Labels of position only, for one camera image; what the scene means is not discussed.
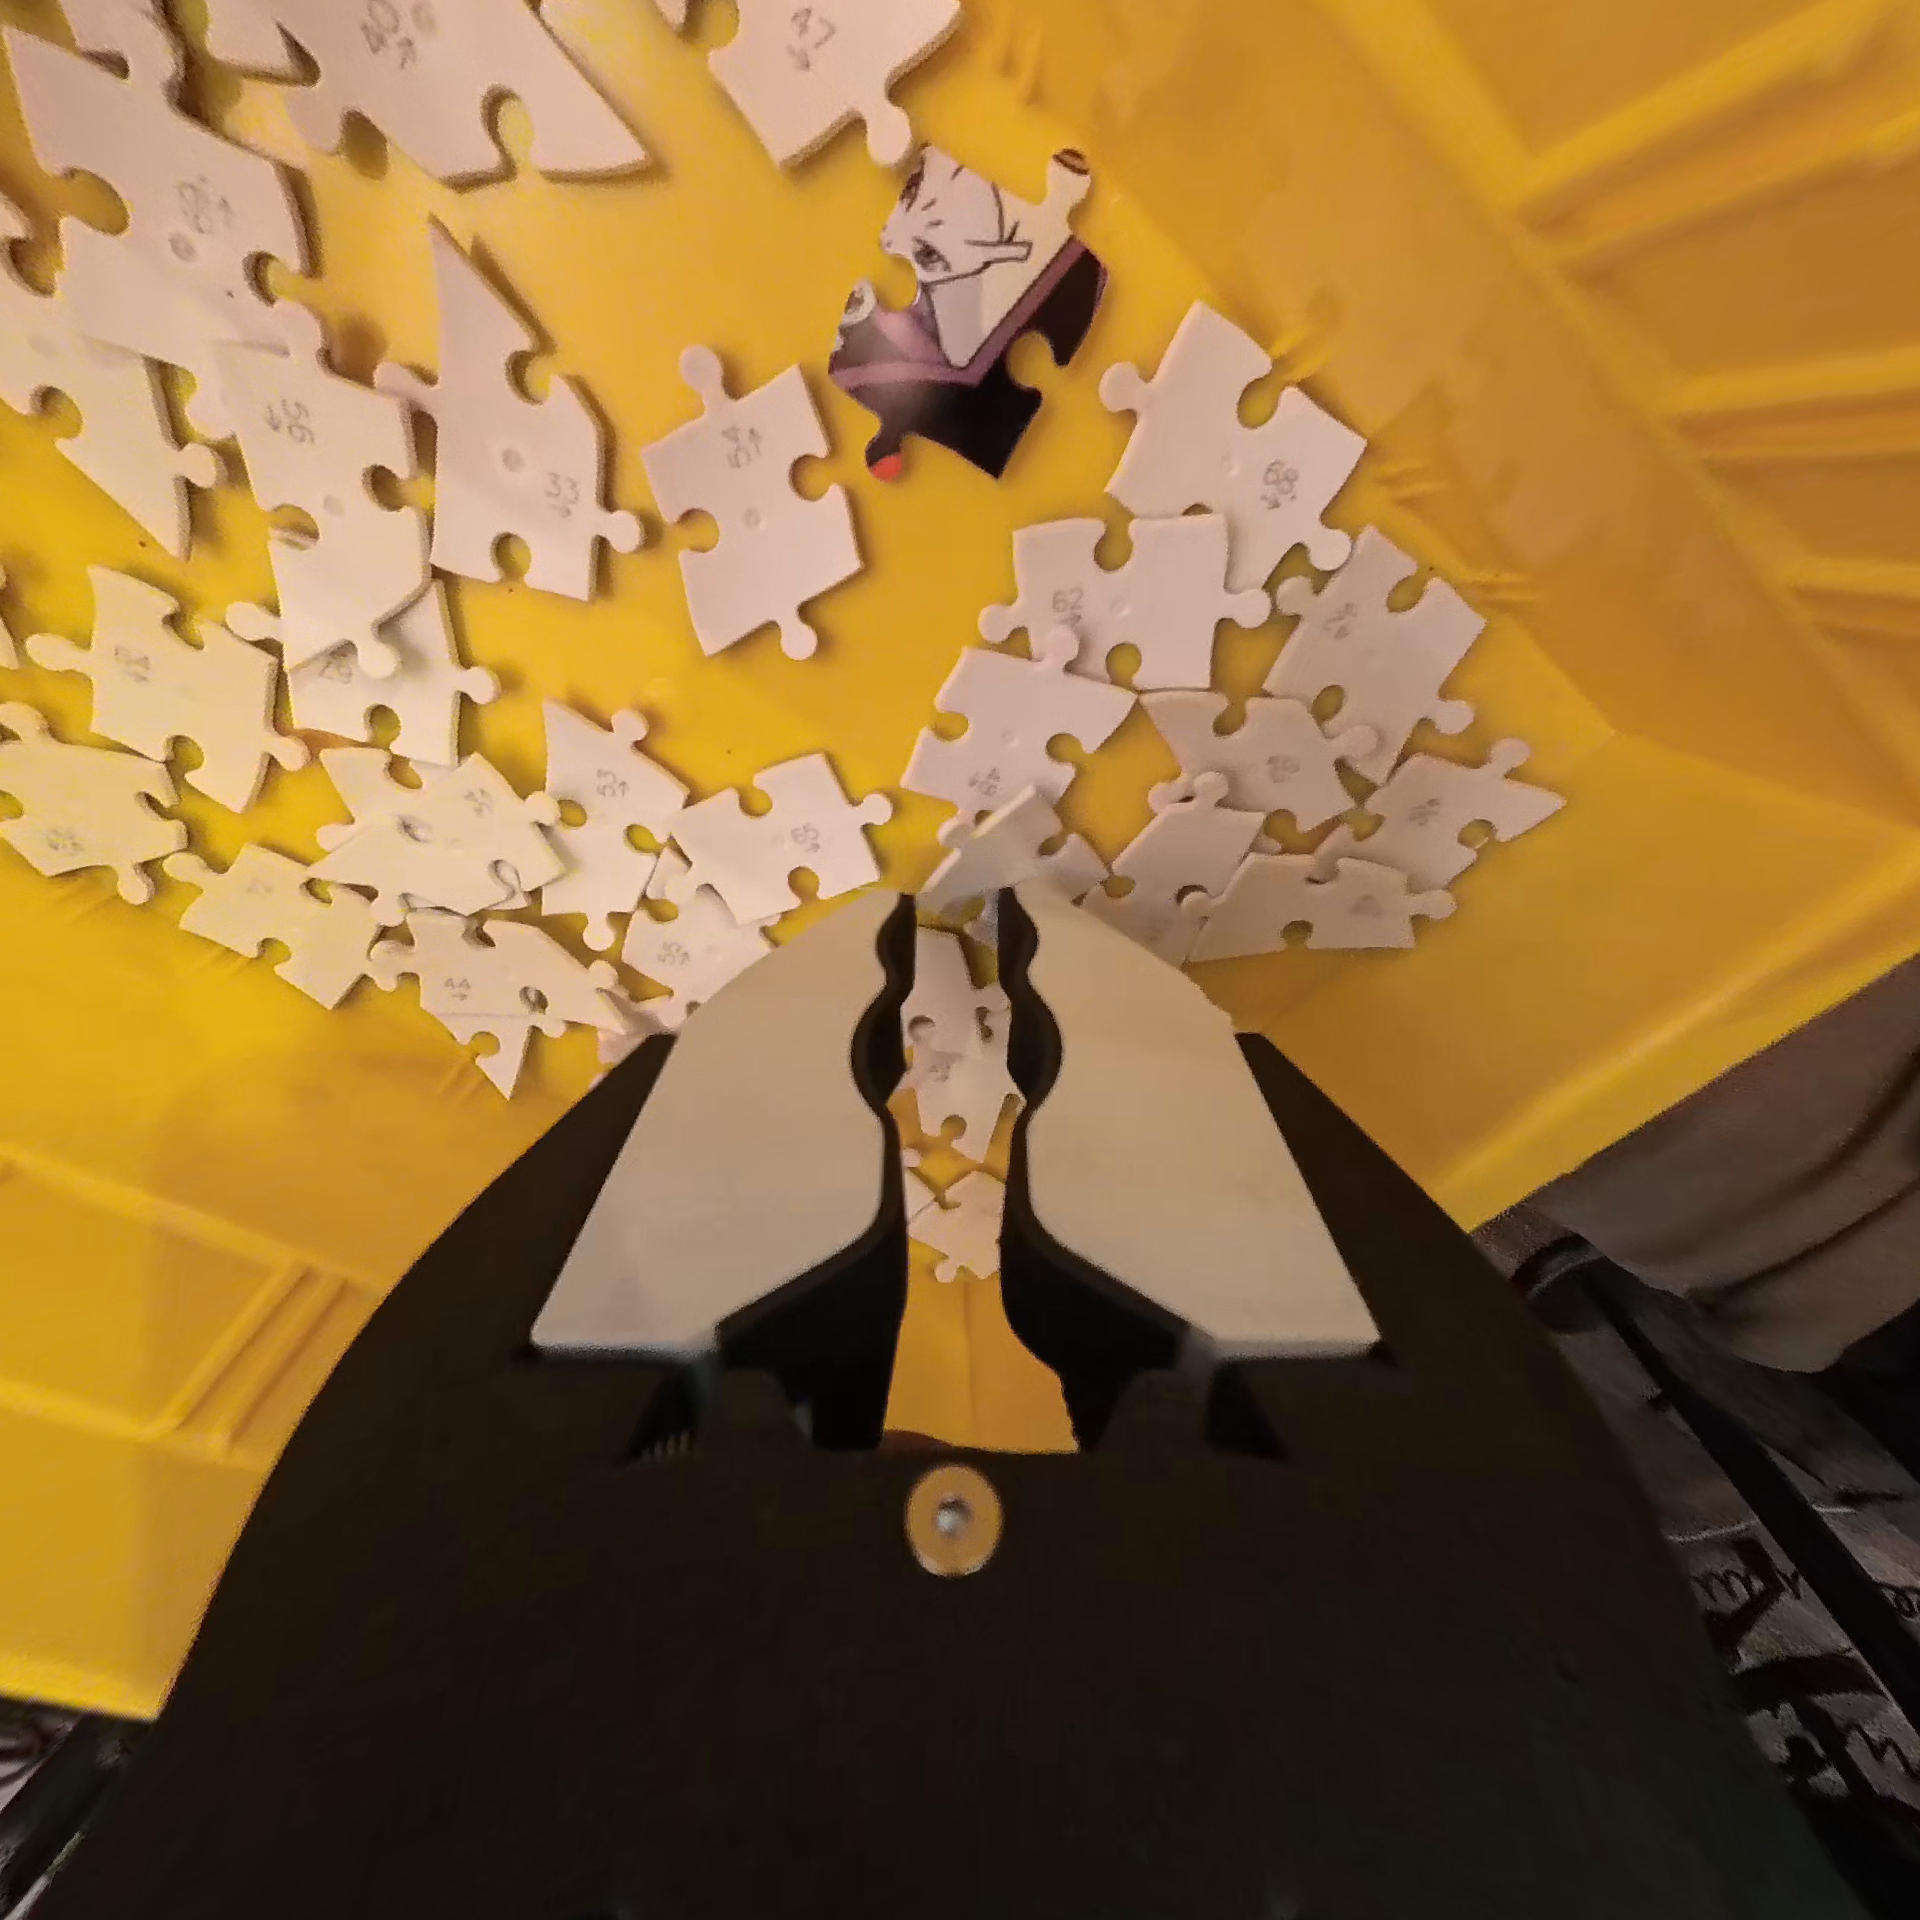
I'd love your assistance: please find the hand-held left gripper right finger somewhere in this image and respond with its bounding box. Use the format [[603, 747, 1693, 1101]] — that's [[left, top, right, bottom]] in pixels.
[[997, 882, 1384, 1453]]

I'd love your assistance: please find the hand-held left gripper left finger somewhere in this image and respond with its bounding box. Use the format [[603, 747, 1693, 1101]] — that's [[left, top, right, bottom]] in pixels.
[[527, 891, 922, 1453]]

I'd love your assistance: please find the pile of white puzzle pieces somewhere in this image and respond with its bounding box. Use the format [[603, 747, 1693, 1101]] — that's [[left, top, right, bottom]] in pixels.
[[0, 0, 1572, 1280]]

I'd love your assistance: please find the yellow plastic bin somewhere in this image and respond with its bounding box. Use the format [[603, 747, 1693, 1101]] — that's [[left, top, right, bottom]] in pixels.
[[0, 0, 1920, 1720]]

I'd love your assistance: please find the printed puzzle piece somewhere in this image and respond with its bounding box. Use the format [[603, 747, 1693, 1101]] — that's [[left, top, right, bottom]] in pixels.
[[827, 144, 1108, 483]]

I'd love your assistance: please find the black printed bag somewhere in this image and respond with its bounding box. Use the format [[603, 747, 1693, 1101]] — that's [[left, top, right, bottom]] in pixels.
[[1476, 1208, 1920, 1920]]

